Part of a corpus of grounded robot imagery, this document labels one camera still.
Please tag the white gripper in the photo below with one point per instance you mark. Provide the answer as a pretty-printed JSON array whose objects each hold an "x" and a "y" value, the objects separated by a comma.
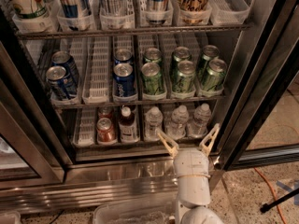
[{"x": 191, "y": 162}]

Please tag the clear water bottle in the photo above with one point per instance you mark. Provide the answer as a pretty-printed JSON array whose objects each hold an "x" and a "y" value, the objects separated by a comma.
[
  {"x": 197, "y": 127},
  {"x": 176, "y": 127},
  {"x": 153, "y": 122}
]

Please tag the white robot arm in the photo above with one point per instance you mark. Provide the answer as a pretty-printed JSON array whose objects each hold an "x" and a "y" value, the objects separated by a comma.
[{"x": 197, "y": 215}]

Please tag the brown drink bottle white label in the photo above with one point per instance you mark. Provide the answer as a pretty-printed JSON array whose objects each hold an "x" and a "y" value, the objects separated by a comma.
[{"x": 128, "y": 126}]

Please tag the open fridge glass door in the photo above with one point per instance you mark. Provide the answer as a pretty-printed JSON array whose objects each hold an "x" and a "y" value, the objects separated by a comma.
[{"x": 263, "y": 67}]

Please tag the empty white tray bottom shelf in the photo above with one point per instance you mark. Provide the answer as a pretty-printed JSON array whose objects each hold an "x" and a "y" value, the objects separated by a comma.
[{"x": 84, "y": 133}]

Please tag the empty white tray shelf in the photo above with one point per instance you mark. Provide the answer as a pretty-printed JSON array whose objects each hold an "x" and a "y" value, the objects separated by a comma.
[
  {"x": 84, "y": 133},
  {"x": 96, "y": 83}
]

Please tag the stainless steel fridge cabinet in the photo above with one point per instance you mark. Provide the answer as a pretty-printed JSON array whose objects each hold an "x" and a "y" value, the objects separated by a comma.
[{"x": 95, "y": 175}]

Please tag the empty white tray middle shelf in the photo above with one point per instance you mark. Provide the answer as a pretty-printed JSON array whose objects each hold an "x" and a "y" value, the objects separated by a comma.
[{"x": 96, "y": 83}]

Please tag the empty clear tray top shelf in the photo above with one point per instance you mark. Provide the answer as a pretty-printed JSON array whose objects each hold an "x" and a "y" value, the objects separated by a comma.
[{"x": 225, "y": 12}]

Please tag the left fridge glass door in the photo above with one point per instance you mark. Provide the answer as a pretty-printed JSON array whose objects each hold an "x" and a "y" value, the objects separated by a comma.
[{"x": 31, "y": 163}]

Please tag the green can front middle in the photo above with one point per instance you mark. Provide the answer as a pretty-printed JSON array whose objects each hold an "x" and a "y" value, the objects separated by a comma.
[{"x": 183, "y": 77}]

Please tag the green can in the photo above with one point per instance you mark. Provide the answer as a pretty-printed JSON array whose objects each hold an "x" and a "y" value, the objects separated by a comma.
[
  {"x": 183, "y": 77},
  {"x": 209, "y": 52},
  {"x": 152, "y": 78},
  {"x": 180, "y": 54},
  {"x": 152, "y": 55},
  {"x": 214, "y": 75}
]

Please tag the clear plastic bin on floor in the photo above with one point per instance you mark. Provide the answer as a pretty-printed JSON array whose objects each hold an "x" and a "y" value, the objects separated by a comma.
[{"x": 147, "y": 210}]

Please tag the green can front left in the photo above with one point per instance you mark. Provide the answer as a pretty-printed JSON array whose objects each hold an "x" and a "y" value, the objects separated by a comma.
[{"x": 152, "y": 78}]

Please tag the green can front right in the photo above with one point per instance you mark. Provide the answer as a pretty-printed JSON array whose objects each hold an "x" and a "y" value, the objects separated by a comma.
[{"x": 214, "y": 75}]

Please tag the red soda can front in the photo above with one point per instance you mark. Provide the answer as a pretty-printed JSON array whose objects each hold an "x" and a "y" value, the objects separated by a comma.
[{"x": 105, "y": 132}]

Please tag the red soda can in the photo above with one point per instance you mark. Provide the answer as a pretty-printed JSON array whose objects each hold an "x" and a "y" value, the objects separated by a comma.
[
  {"x": 105, "y": 132},
  {"x": 105, "y": 112}
]

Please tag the red soda can rear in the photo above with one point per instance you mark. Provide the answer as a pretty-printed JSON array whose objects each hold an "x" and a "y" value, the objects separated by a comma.
[{"x": 105, "y": 112}]

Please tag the blue pepsi can front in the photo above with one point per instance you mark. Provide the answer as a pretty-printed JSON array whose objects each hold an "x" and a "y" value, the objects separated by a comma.
[{"x": 124, "y": 76}]

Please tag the blue pepsi can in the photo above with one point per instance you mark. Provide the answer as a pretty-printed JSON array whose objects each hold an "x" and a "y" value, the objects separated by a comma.
[
  {"x": 124, "y": 76},
  {"x": 123, "y": 56}
]

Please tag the green can rear middle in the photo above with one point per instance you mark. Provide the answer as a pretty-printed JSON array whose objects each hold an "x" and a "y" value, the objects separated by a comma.
[{"x": 180, "y": 54}]

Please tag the green can rear right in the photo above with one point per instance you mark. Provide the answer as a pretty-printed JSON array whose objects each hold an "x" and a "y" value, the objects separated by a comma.
[{"x": 209, "y": 52}]

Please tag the black stand leg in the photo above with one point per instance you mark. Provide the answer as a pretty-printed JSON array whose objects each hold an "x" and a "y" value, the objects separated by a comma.
[{"x": 267, "y": 206}]

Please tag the green can rear left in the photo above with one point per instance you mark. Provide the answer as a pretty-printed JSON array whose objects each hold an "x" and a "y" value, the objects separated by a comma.
[{"x": 152, "y": 55}]

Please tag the blue pepsi can rear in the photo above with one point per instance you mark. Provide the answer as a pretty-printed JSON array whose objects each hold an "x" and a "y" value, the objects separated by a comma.
[{"x": 123, "y": 56}]

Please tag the blue soda can front left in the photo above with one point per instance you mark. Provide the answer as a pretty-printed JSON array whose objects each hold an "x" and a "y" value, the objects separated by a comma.
[{"x": 61, "y": 83}]

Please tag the blue soda can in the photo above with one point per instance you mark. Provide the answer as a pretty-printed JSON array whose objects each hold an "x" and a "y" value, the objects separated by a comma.
[
  {"x": 64, "y": 59},
  {"x": 61, "y": 83}
]

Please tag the blue soda can rear left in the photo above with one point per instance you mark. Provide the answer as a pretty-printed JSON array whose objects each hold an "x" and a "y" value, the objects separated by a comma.
[{"x": 64, "y": 59}]

